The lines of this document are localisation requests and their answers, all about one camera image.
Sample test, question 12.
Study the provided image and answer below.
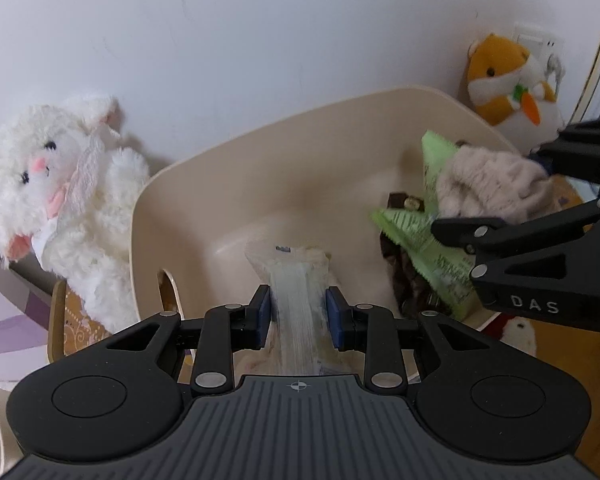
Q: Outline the clear plastic packet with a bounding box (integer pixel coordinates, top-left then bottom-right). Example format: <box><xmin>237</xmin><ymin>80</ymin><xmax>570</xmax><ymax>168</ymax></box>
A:
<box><xmin>245</xmin><ymin>242</ymin><xmax>363</xmax><ymax>376</ymax></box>

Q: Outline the wall socket plate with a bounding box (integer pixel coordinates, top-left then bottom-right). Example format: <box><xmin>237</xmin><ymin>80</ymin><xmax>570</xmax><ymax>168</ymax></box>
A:
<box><xmin>513</xmin><ymin>23</ymin><xmax>566</xmax><ymax>80</ymax></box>

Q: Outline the orange hamster plush with carrot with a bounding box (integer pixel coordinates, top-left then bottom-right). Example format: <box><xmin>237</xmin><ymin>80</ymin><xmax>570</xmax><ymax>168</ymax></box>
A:
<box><xmin>466</xmin><ymin>34</ymin><xmax>564</xmax><ymax>153</ymax></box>

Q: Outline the beige plastic storage bin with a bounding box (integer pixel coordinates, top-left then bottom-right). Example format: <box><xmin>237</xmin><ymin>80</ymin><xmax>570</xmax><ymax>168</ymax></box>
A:
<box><xmin>131</xmin><ymin>87</ymin><xmax>509</xmax><ymax>318</ymax></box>

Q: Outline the dark brown patterned scrunchie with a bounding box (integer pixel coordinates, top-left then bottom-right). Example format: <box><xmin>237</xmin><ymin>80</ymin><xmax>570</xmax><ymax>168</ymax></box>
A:
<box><xmin>379</xmin><ymin>233</ymin><xmax>451</xmax><ymax>318</ymax></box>

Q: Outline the small white plush red heart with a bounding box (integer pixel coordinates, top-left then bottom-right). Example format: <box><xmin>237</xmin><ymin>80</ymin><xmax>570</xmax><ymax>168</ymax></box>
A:
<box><xmin>482</xmin><ymin>313</ymin><xmax>536</xmax><ymax>356</ymax></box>

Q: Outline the white plush lamb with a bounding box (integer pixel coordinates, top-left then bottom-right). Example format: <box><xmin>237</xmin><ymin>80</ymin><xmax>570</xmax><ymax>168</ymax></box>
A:
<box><xmin>0</xmin><ymin>96</ymin><xmax>149</xmax><ymax>334</ymax></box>

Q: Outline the light green snack bag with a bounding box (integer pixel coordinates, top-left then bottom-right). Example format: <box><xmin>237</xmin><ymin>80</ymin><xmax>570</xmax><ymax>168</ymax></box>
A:
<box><xmin>370</xmin><ymin>131</ymin><xmax>478</xmax><ymax>321</ymax></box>

